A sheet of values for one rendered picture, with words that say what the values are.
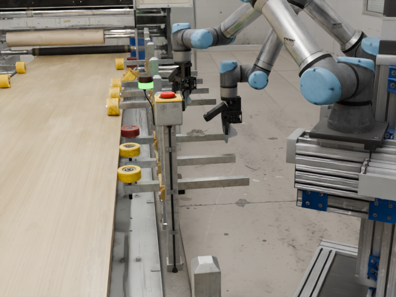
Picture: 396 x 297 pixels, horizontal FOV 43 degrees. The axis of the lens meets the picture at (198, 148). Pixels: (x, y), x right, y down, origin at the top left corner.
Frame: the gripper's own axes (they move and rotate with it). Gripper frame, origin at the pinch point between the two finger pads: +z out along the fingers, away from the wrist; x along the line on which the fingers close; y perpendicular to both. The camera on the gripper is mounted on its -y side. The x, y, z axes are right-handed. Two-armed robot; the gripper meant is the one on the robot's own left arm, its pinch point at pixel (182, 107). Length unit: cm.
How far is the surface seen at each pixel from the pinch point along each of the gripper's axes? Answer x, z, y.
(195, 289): -65, -12, 141
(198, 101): 17.7, 3.3, -19.6
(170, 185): -38, 3, 72
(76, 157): -51, 9, 15
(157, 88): -11.5, -10.0, 1.1
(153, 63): -3.2, -16.8, -22.3
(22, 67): -40, -1, -172
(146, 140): -15.4, 13.7, -5.5
